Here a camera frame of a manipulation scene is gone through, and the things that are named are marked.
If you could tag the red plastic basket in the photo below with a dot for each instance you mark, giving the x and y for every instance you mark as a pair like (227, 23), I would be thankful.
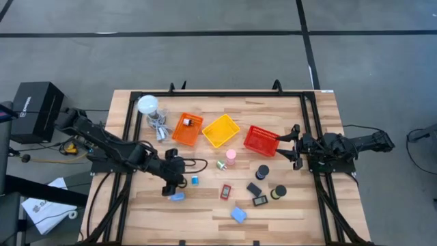
(261, 141)

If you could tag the small black flat device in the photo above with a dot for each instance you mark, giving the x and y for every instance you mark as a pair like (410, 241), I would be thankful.
(254, 189)

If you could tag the black metal table frame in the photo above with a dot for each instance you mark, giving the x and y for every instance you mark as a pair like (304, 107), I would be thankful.
(222, 93)

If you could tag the pink sand hourglass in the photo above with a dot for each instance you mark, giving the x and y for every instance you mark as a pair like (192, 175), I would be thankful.
(230, 156)

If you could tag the black digital clock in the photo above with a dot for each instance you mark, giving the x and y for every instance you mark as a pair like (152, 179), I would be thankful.
(260, 201)

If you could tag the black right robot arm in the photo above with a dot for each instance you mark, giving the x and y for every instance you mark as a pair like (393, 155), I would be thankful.
(358, 141)

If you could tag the yellow plastic clamp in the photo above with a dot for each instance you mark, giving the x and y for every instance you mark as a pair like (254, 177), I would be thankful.
(70, 149)

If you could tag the orange plastic basket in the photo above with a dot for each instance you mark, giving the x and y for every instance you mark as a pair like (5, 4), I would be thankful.
(186, 135)

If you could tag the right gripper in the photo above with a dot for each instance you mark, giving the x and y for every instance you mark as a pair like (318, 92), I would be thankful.
(312, 147)

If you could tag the white printed paper sheet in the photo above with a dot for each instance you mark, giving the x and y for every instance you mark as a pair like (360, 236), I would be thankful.
(44, 212)

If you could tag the white plug adapter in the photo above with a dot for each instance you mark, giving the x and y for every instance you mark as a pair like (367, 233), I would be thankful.
(187, 122)

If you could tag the black equipment box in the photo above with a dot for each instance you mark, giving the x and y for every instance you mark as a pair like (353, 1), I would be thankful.
(34, 109)

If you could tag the red digital thermometer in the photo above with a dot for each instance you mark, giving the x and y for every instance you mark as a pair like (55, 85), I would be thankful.
(225, 192)

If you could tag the light blue cube charger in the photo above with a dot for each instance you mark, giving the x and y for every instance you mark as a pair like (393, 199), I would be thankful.
(238, 215)

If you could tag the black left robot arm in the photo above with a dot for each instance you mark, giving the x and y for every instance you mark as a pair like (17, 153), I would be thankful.
(102, 140)

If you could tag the yellow plastic basket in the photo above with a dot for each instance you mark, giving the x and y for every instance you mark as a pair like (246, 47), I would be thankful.
(220, 131)

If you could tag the black metal beam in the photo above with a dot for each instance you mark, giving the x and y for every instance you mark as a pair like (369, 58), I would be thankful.
(44, 191)

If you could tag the blue plug adapter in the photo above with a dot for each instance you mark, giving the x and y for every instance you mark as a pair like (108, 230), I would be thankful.
(195, 180)

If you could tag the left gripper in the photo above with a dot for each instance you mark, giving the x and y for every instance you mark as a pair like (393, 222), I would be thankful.
(169, 171)

